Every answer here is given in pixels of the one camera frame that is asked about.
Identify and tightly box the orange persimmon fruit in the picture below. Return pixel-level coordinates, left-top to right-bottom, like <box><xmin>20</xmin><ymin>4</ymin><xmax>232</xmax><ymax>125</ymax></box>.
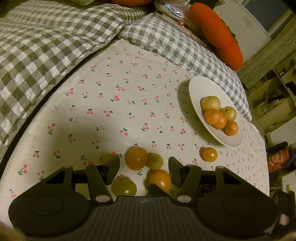
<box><xmin>144</xmin><ymin>169</ymin><xmax>172</xmax><ymax>193</ymax></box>

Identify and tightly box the green tomato fruit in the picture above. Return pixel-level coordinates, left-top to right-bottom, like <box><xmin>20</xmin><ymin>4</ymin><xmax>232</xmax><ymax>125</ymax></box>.
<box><xmin>111</xmin><ymin>176</ymin><xmax>137</xmax><ymax>196</ymax></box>

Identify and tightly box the yellow-green round fruit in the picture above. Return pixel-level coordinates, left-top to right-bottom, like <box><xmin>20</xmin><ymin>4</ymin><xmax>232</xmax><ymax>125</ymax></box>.
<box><xmin>146</xmin><ymin>153</ymin><xmax>164</xmax><ymax>170</ymax></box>

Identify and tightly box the small orange tomato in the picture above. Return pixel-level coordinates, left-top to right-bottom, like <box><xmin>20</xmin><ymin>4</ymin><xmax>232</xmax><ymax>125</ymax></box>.
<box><xmin>202</xmin><ymin>147</ymin><xmax>218</xmax><ymax>162</ymax></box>

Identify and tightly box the orange tomato fruit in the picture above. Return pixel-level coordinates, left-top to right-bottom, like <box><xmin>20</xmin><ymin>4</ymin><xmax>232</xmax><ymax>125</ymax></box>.
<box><xmin>125</xmin><ymin>146</ymin><xmax>148</xmax><ymax>171</ymax></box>

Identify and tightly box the orange mandarin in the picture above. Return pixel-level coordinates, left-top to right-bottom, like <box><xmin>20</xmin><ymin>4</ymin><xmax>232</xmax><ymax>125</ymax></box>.
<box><xmin>213</xmin><ymin>115</ymin><xmax>227</xmax><ymax>130</ymax></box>
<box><xmin>204</xmin><ymin>108</ymin><xmax>222</xmax><ymax>125</ymax></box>
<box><xmin>224</xmin><ymin>120</ymin><xmax>238</xmax><ymax>136</ymax></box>

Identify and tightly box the pale yellow pear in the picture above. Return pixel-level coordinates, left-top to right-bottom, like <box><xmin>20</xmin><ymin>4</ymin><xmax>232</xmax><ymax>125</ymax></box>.
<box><xmin>220</xmin><ymin>106</ymin><xmax>237</xmax><ymax>121</ymax></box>
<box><xmin>201</xmin><ymin>96</ymin><xmax>221</xmax><ymax>112</ymax></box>

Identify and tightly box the cherry print sheet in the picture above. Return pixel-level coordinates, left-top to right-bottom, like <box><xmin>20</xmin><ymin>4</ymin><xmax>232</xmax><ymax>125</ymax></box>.
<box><xmin>1</xmin><ymin>40</ymin><xmax>269</xmax><ymax>223</ymax></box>

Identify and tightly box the white paper plate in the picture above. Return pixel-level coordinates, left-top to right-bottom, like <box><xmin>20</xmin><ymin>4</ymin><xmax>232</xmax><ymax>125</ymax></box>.
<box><xmin>189</xmin><ymin>76</ymin><xmax>243</xmax><ymax>148</ymax></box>

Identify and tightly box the orange patterned bag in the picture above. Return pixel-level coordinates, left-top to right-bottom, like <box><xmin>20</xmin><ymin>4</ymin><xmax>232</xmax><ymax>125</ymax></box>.
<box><xmin>266</xmin><ymin>142</ymin><xmax>290</xmax><ymax>173</ymax></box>

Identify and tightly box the wooden shelf unit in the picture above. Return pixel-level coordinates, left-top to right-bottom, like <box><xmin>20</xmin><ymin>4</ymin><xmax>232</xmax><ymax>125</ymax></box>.
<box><xmin>248</xmin><ymin>65</ymin><xmax>295</xmax><ymax>136</ymax></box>

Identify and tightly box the grey checked pillow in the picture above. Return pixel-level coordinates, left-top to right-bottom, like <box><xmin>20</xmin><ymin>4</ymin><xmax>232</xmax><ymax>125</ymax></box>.
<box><xmin>118</xmin><ymin>14</ymin><xmax>252</xmax><ymax>121</ymax></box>

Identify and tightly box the grey checked quilt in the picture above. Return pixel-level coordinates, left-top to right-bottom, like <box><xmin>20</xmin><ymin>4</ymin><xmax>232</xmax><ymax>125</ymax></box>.
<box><xmin>1</xmin><ymin>1</ymin><xmax>147</xmax><ymax>156</ymax></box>

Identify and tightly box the large orange pumpkin plush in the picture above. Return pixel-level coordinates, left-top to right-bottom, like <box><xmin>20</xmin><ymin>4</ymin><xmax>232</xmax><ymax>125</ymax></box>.
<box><xmin>189</xmin><ymin>3</ymin><xmax>243</xmax><ymax>71</ymax></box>

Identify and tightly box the beige curtain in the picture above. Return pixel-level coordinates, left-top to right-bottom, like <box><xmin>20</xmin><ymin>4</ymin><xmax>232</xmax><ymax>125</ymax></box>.
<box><xmin>238</xmin><ymin>16</ymin><xmax>295</xmax><ymax>89</ymax></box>

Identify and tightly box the plastic wrapped packet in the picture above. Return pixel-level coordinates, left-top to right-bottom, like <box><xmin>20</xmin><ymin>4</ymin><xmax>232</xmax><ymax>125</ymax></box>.
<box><xmin>154</xmin><ymin>1</ymin><xmax>191</xmax><ymax>22</ymax></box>

